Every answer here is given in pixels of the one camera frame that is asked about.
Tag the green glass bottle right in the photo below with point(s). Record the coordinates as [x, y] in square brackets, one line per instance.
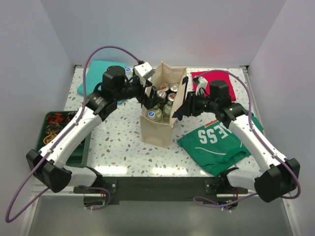
[166, 112]

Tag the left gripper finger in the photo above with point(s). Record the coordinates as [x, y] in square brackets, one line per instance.
[157, 100]
[150, 97]

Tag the silver can red tab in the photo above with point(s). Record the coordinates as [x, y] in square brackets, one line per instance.
[164, 87]

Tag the beige canvas bag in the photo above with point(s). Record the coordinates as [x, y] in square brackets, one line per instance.
[160, 133]

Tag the teal folded towel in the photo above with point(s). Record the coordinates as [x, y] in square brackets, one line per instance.
[95, 73]

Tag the yellow rubber band pile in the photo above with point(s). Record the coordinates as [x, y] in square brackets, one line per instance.
[49, 138]

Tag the silver can back right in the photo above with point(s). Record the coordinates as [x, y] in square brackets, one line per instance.
[174, 87]

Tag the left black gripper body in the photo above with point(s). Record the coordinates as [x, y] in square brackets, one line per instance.
[136, 89]

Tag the green jersey shirt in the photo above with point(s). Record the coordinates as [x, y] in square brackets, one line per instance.
[209, 148]

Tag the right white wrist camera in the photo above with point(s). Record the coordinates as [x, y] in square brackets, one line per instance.
[200, 85]

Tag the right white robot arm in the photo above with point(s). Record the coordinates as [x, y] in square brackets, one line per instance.
[277, 176]

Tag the orange rubber band pile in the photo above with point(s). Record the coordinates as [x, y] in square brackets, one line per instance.
[55, 118]

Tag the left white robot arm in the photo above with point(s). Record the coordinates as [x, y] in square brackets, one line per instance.
[48, 164]

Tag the silver can middle right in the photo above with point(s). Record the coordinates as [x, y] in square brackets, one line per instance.
[171, 97]

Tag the brown rubber band pile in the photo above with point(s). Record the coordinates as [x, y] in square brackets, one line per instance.
[70, 116]

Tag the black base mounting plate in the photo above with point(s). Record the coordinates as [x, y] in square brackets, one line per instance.
[158, 189]

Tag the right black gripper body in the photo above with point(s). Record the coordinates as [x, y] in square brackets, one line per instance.
[197, 104]

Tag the green compartment tray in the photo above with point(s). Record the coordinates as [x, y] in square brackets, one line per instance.
[79, 156]

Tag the red folded cloth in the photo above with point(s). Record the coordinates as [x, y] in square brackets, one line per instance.
[214, 76]

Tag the clear water bottle blue cap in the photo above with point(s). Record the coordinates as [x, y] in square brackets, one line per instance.
[128, 70]

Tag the tan rubber band pile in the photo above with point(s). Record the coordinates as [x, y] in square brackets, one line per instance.
[53, 128]

